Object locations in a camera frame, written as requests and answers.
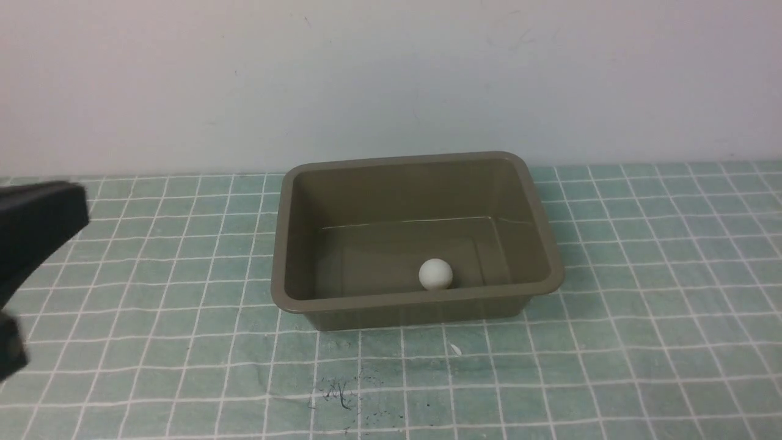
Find white table-tennis ball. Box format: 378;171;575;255
418;258;453;292

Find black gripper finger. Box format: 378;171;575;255
0;311;29;381

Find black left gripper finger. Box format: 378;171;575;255
1;181;90;306

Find green grid tablecloth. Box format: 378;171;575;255
1;159;781;439

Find olive green plastic bin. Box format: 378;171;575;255
270;151;565;331

